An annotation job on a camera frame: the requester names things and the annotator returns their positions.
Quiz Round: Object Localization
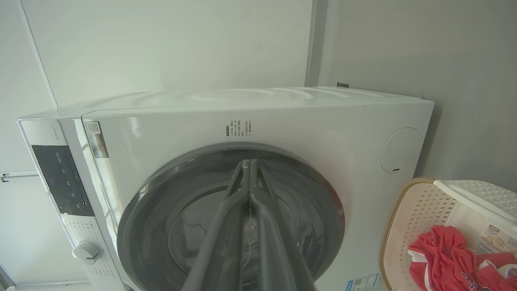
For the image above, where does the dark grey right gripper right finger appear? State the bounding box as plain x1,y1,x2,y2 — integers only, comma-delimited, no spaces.
251,160,317,291

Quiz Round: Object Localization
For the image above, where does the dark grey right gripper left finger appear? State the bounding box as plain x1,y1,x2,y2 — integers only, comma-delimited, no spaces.
182,160,251,291

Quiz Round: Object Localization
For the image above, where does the cream plastic laundry basket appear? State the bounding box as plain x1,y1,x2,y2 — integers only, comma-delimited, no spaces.
378,177,517,291

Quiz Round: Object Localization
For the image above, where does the printed paper instruction sheet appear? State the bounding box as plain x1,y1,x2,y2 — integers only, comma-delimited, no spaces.
475,224,517,255

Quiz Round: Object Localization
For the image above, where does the round dark washing machine door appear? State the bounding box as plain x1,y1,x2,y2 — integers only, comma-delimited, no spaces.
117,142,345,291

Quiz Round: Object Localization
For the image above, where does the blue energy label sticker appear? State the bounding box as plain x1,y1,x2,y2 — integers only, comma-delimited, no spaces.
345,273,380,291

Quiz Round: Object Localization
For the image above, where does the white washer control knob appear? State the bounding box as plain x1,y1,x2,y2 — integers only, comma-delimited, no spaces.
73,241,102,266

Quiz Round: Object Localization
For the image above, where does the white front-load washing machine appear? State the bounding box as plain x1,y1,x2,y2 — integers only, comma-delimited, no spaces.
17,86,435,291

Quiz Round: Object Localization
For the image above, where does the silver sticker on washer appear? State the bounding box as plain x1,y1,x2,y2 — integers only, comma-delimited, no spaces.
84,121,109,159

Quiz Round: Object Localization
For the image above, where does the round white filter cover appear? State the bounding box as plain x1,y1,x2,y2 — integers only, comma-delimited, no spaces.
380,128,422,174

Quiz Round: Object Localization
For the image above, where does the red and white garment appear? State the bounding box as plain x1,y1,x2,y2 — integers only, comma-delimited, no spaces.
408,226,517,291

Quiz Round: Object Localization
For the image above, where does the black washer control panel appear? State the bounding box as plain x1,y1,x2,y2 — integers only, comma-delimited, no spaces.
32,145,95,217

